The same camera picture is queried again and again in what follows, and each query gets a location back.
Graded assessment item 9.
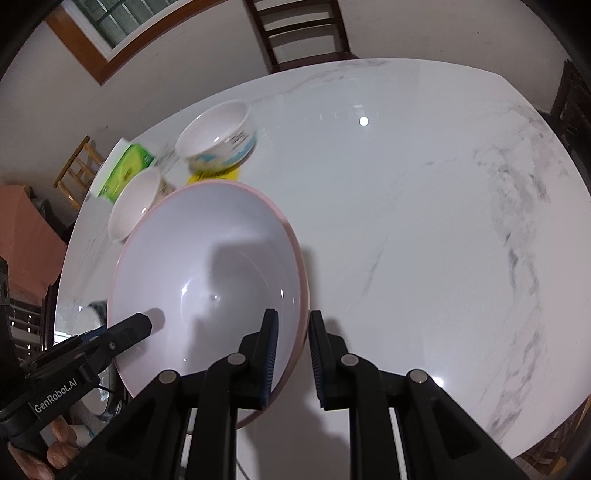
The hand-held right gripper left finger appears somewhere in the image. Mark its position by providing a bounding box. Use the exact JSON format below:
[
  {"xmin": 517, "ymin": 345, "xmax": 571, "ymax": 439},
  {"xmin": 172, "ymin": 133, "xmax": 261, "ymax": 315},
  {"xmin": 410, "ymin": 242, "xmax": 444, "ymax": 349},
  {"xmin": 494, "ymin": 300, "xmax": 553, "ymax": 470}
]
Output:
[{"xmin": 58, "ymin": 308, "xmax": 279, "ymax": 480}]

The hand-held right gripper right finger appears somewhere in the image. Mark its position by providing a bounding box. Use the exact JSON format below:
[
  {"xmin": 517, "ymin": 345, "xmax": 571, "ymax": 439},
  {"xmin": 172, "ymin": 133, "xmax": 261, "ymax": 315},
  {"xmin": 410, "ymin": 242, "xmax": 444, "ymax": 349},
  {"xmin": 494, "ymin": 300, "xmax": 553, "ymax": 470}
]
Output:
[{"xmin": 308, "ymin": 310, "xmax": 532, "ymax": 480}]

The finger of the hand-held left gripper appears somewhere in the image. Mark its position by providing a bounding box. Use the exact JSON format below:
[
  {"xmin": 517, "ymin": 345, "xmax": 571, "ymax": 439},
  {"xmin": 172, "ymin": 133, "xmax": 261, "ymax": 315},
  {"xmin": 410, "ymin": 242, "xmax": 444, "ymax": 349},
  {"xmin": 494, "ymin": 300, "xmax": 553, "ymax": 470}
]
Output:
[
  {"xmin": 81, "ymin": 313, "xmax": 153, "ymax": 370},
  {"xmin": 32, "ymin": 329, "xmax": 109, "ymax": 370}
]

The pink bowl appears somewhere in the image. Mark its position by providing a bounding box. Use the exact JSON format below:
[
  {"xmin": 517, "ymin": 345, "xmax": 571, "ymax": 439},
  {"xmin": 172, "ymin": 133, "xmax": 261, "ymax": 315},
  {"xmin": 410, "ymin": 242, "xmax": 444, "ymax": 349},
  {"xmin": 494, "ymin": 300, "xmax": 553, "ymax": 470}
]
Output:
[{"xmin": 107, "ymin": 181, "xmax": 310, "ymax": 428}]

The white ribbed bowl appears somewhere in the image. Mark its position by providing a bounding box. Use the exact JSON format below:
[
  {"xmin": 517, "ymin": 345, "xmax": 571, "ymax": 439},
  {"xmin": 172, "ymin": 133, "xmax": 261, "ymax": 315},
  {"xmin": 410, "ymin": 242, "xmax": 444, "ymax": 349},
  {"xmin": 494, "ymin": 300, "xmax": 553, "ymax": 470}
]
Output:
[{"xmin": 107, "ymin": 168, "xmax": 176, "ymax": 243}]

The white bowl with blue print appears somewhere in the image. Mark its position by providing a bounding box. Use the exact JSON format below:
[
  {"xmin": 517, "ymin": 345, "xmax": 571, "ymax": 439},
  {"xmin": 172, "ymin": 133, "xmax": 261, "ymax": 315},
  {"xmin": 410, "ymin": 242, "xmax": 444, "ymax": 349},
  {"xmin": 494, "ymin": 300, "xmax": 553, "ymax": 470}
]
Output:
[{"xmin": 175, "ymin": 99, "xmax": 257, "ymax": 174}]

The person's left hand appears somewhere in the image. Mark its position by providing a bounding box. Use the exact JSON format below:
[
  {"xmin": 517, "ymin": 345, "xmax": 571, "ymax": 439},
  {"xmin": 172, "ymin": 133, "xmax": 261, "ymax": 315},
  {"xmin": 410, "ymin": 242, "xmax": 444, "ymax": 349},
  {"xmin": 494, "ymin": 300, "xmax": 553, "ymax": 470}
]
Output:
[{"xmin": 7, "ymin": 415, "xmax": 81, "ymax": 480}]

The dark wooden chair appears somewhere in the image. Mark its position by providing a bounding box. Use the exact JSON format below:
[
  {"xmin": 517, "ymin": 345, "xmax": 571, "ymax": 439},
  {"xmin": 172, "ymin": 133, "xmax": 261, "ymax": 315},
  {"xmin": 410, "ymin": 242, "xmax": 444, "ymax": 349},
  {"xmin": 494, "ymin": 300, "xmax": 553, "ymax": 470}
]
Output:
[
  {"xmin": 243, "ymin": 0, "xmax": 360, "ymax": 73},
  {"xmin": 538, "ymin": 60, "xmax": 591, "ymax": 185},
  {"xmin": 9, "ymin": 286, "xmax": 58, "ymax": 365}
]

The pink cloth cover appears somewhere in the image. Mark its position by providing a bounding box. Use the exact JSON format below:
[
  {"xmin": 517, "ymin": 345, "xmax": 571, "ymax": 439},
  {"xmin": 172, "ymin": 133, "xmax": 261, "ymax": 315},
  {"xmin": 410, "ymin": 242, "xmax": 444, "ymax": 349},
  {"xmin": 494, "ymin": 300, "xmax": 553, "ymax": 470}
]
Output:
[{"xmin": 0, "ymin": 185, "xmax": 69, "ymax": 305}]

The green tissue box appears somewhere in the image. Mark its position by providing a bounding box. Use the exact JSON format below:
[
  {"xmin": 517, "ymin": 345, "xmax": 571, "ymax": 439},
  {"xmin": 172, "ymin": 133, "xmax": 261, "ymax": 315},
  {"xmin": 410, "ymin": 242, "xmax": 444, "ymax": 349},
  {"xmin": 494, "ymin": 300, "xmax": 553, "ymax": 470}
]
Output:
[{"xmin": 90, "ymin": 137, "xmax": 158, "ymax": 204}]

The round yellow warning sticker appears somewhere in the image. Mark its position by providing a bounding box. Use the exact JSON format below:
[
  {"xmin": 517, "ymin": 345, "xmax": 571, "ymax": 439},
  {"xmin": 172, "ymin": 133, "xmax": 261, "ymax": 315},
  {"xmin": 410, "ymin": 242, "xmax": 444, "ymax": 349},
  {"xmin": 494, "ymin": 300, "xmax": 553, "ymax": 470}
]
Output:
[{"xmin": 185, "ymin": 167, "xmax": 243, "ymax": 186}]

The bamboo chair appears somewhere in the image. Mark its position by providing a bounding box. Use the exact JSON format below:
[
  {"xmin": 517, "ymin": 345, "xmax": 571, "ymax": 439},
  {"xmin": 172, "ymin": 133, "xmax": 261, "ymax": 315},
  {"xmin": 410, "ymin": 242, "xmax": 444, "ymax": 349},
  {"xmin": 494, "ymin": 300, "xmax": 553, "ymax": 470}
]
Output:
[{"xmin": 54, "ymin": 135, "xmax": 106, "ymax": 210}]

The wooden framed window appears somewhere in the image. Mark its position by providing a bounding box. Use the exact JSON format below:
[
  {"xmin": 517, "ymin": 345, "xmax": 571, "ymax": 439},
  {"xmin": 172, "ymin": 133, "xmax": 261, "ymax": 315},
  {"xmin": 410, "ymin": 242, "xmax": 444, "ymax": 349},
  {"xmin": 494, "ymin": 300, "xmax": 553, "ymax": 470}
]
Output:
[{"xmin": 46, "ymin": 0, "xmax": 232, "ymax": 86}]

